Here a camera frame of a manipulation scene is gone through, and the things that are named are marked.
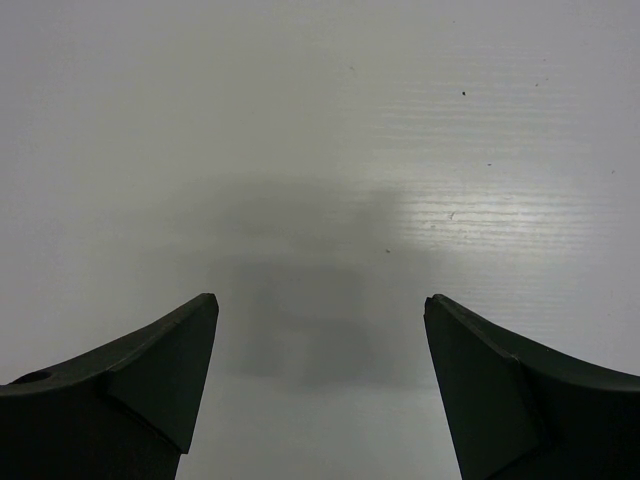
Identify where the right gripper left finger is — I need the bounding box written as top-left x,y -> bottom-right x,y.
1,293 -> 219,479

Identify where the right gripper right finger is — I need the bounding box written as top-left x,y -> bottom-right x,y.
424,294 -> 639,479

